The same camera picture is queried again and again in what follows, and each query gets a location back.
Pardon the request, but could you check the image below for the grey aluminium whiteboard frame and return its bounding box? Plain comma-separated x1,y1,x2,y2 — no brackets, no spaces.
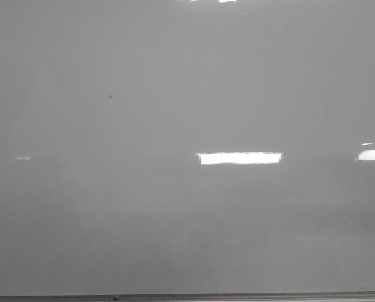
0,291,375,301

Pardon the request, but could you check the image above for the white glossy whiteboard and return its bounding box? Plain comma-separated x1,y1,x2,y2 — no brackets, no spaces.
0,1,375,295

